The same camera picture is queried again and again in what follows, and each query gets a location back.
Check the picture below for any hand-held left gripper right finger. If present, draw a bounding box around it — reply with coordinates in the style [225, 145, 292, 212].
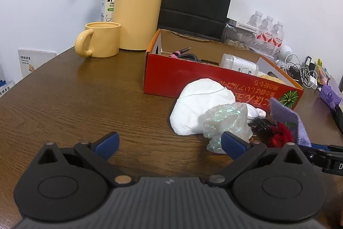
[206, 132, 311, 187]

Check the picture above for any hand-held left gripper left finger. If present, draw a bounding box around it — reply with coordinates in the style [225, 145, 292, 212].
[38, 132, 133, 188]

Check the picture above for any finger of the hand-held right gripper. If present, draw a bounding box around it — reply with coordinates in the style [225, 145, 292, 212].
[305, 143, 343, 165]

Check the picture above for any iridescent plastic wrap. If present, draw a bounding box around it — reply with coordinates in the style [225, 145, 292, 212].
[203, 103, 254, 154]

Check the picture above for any red rose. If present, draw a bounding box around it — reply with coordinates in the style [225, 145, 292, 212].
[264, 122, 295, 149]

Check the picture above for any purple cloth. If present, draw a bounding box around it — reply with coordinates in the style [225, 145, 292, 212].
[269, 97, 312, 147]

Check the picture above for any white face mask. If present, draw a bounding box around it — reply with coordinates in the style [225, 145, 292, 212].
[170, 78, 237, 136]

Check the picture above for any yellow cloth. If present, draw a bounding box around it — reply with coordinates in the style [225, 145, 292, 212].
[258, 71, 286, 85]

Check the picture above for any white plastic bottle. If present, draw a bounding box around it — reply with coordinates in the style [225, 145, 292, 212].
[221, 53, 259, 76]

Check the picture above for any red cardboard box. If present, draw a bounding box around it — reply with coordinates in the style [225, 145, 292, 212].
[143, 29, 304, 112]

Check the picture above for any braided cable with pink strap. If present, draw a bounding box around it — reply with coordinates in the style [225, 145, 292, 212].
[167, 47, 202, 64]

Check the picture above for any black hair claw clip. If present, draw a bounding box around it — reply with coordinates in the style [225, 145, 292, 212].
[248, 119, 273, 140]

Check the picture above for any small pale round case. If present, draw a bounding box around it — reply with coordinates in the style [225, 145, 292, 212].
[246, 106, 266, 121]

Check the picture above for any purple zip pouch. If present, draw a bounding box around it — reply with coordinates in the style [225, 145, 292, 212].
[319, 83, 343, 109]

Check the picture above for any colourful snack packet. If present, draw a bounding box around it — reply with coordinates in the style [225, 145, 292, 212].
[317, 59, 332, 85]

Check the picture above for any yellow mug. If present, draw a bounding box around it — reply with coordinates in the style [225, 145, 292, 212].
[74, 22, 122, 58]

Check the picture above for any clear seed container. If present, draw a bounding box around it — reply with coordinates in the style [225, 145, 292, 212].
[222, 24, 256, 52]

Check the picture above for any white board with yellow print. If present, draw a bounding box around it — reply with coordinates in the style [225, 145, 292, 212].
[18, 49, 57, 77]

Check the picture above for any clear water bottle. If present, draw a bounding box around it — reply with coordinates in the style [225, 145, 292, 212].
[258, 15, 274, 55]
[269, 21, 285, 57]
[247, 11, 263, 52]

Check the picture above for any flat white paper box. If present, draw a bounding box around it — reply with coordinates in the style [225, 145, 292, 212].
[235, 23, 262, 32]

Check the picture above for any yellow thermos jug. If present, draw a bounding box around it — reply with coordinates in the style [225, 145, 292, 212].
[113, 0, 179, 52]

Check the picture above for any tangle of cables and chargers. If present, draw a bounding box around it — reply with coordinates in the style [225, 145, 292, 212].
[283, 54, 320, 90]

